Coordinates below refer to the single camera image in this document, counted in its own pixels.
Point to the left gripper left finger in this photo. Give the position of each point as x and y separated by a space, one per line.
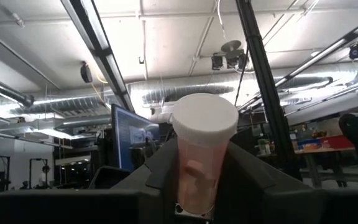
154 186

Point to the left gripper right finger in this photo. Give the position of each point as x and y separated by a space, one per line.
253 186

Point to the pink pill bottle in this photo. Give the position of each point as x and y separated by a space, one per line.
202 149

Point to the computer monitor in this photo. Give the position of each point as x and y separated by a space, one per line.
129 137

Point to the red storage bins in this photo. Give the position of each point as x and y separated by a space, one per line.
325 143

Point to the long ceiling light bar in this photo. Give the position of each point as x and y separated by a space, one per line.
101 53
322 59

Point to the black camera stand post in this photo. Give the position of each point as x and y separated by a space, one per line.
266 93

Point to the silver ventilation duct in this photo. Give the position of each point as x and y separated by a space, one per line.
57 104
259 82

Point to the overhead camera on mount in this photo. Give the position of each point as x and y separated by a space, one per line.
230 57

